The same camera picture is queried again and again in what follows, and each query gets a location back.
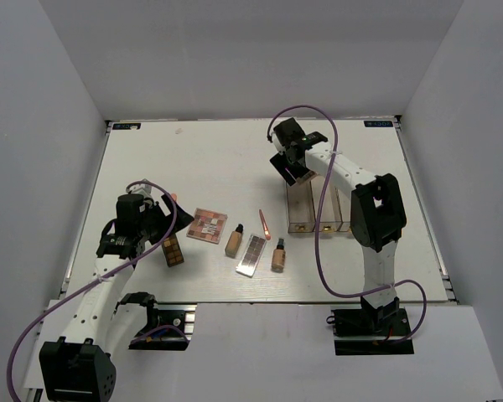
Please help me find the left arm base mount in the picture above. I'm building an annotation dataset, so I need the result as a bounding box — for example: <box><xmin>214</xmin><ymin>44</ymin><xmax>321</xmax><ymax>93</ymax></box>
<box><xmin>128</xmin><ymin>304</ymin><xmax>196</xmax><ymax>351</ymax></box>

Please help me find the square pink eyeshadow palette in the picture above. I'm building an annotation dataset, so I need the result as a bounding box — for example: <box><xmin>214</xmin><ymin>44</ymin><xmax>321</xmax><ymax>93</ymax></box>
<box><xmin>187</xmin><ymin>208</ymin><xmax>227</xmax><ymax>245</ymax></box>

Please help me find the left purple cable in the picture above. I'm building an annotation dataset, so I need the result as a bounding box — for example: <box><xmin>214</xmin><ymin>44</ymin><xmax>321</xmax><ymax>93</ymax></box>
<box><xmin>6</xmin><ymin>180</ymin><xmax>190</xmax><ymax>402</ymax></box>

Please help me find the glitter colour eyeshadow palette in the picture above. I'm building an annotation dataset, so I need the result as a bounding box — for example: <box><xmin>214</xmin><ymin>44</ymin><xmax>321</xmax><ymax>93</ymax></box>
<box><xmin>295</xmin><ymin>171</ymin><xmax>317</xmax><ymax>185</ymax></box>

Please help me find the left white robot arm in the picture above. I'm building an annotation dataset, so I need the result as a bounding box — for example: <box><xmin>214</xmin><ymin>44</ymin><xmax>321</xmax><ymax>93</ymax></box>
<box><xmin>39</xmin><ymin>190</ymin><xmax>194</xmax><ymax>401</ymax></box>

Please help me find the pink lip pencil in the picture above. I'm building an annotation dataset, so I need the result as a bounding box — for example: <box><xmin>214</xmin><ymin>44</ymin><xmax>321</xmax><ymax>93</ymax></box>
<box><xmin>258</xmin><ymin>209</ymin><xmax>272</xmax><ymax>240</ymax></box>

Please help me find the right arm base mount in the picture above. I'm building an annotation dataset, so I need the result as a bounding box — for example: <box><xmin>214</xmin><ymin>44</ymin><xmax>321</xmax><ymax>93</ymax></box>
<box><xmin>326</xmin><ymin>308</ymin><xmax>414</xmax><ymax>356</ymax></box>

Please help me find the gold brown eyeshadow palette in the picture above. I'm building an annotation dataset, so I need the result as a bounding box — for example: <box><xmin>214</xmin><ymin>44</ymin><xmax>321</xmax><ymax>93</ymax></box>
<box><xmin>162</xmin><ymin>234</ymin><xmax>184</xmax><ymax>267</ymax></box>

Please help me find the foundation bottle pump top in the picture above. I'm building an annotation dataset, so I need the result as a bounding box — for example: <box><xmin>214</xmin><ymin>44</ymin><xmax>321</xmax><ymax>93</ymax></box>
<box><xmin>271</xmin><ymin>238</ymin><xmax>286</xmax><ymax>272</ymax></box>

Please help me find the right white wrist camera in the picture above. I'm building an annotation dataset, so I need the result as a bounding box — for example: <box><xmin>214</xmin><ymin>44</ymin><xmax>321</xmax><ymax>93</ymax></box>
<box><xmin>267</xmin><ymin>130</ymin><xmax>285</xmax><ymax>155</ymax></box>

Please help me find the foundation bottle black cap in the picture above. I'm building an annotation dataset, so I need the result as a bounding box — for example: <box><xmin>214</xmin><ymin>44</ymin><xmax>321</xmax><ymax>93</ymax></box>
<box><xmin>225</xmin><ymin>224</ymin><xmax>244</xmax><ymax>258</ymax></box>

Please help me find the clear acrylic drawer organizer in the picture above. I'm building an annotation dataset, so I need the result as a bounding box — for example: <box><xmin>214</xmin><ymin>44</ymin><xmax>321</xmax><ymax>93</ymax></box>
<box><xmin>283</xmin><ymin>167</ymin><xmax>361</xmax><ymax>235</ymax></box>

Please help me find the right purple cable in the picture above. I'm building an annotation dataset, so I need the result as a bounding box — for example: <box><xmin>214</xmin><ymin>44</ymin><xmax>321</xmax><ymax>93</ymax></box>
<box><xmin>266</xmin><ymin>104</ymin><xmax>428</xmax><ymax>345</ymax></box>

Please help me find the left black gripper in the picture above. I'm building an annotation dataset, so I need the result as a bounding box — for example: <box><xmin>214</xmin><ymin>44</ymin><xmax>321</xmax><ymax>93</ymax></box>
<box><xmin>137</xmin><ymin>193</ymin><xmax>194</xmax><ymax>245</ymax></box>

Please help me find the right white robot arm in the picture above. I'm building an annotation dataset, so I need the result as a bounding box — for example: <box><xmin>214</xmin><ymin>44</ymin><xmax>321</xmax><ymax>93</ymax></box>
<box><xmin>267</xmin><ymin>118</ymin><xmax>407</xmax><ymax>334</ymax></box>

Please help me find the purple cable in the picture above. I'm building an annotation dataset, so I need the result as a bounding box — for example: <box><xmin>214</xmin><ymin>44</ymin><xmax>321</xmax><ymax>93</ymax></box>
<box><xmin>266</xmin><ymin>104</ymin><xmax>428</xmax><ymax>345</ymax></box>
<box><xmin>6</xmin><ymin>180</ymin><xmax>190</xmax><ymax>402</ymax></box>

